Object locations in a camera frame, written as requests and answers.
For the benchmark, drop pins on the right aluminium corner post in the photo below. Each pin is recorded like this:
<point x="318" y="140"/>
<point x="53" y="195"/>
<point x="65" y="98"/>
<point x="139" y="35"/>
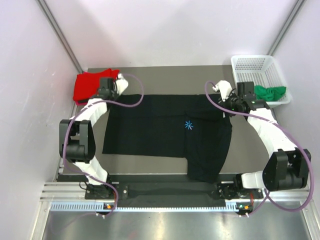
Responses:
<point x="289" y="20"/>

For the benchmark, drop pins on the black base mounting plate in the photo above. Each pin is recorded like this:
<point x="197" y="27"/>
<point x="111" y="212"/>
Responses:
<point x="180" y="194"/>

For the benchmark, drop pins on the folded red t shirt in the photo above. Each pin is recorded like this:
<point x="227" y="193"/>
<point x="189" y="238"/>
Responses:
<point x="87" y="83"/>

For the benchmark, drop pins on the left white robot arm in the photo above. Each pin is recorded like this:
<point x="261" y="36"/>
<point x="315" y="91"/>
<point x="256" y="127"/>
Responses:
<point x="77" y="142"/>

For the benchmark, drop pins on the left aluminium corner post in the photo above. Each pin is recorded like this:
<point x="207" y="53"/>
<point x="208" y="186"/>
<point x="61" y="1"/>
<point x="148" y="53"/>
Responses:
<point x="43" y="5"/>

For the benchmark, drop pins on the green crumpled t shirt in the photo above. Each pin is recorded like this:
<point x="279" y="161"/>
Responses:
<point x="269" y="94"/>

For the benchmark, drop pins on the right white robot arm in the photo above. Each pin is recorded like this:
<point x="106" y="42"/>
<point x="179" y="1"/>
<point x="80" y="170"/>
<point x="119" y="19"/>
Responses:
<point x="286" y="168"/>

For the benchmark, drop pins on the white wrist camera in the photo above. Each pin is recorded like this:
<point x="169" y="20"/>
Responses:
<point x="224" y="88"/>
<point x="121" y="84"/>

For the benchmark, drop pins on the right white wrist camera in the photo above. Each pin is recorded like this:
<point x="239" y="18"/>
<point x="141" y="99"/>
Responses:
<point x="224" y="88"/>

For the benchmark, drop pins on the folded pink t shirt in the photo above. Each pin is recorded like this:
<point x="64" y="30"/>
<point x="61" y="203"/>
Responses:
<point x="82" y="102"/>

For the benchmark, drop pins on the aluminium front rail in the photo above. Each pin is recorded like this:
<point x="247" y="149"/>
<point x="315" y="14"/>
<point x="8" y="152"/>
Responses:
<point x="63" y="191"/>

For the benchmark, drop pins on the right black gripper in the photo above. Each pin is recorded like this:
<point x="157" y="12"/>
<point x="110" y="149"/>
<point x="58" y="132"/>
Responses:
<point x="231" y="95"/>

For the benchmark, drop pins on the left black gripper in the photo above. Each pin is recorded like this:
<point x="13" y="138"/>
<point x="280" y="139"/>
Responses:
<point x="115" y="92"/>

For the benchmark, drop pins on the aluminium corner post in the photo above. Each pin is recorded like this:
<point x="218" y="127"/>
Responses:
<point x="43" y="5"/>
<point x="289" y="20"/>

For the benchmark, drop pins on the black t shirt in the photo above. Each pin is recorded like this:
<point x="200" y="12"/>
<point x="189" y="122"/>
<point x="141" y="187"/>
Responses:
<point x="175" y="126"/>

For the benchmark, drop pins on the slotted grey cable duct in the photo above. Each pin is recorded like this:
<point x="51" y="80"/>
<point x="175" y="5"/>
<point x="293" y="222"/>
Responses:
<point x="102" y="207"/>

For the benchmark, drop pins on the white plastic basket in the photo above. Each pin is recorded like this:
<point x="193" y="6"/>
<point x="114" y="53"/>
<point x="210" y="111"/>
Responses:
<point x="262" y="70"/>

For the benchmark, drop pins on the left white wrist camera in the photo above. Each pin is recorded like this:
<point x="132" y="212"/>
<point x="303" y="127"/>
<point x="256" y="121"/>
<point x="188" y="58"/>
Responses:
<point x="121" y="84"/>

